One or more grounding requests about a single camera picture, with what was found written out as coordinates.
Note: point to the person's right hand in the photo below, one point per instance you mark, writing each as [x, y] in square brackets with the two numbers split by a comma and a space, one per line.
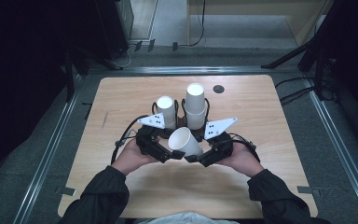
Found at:
[244, 158]

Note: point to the black cabinet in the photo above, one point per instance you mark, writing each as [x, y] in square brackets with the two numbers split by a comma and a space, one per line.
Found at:
[112, 28]

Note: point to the person's grey shirt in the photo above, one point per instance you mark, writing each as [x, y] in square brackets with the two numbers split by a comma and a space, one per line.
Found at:
[188, 218]

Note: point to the round dark table grommet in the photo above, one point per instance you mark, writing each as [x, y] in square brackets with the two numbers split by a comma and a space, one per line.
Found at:
[218, 89]

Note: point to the person's left hand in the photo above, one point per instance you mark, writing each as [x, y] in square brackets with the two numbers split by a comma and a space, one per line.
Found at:
[130, 158]

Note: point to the white paper cup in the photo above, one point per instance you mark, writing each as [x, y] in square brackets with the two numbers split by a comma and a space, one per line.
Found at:
[195, 98]
[195, 119]
[167, 109]
[186, 143]

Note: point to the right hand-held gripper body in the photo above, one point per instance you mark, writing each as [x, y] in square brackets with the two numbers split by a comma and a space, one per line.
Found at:
[222, 147]

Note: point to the grey tape piece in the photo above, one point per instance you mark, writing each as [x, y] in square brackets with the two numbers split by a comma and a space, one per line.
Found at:
[307, 190]
[66, 191]

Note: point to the black tripod stand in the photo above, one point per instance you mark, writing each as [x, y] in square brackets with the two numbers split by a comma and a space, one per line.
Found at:
[292, 54]

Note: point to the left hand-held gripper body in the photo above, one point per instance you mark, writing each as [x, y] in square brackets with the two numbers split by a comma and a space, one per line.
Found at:
[147, 143]

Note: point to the small black floor bracket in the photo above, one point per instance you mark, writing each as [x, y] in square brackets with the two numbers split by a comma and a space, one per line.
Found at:
[151, 45]
[175, 46]

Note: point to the light wooden furniture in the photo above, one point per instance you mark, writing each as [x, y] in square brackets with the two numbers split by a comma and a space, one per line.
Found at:
[301, 21]

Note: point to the metal floor rail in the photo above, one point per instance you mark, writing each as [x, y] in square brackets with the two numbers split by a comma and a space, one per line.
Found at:
[338, 140]
[43, 165]

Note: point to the black metal stand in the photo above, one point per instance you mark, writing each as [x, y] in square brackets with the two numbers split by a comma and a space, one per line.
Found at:
[70, 77]

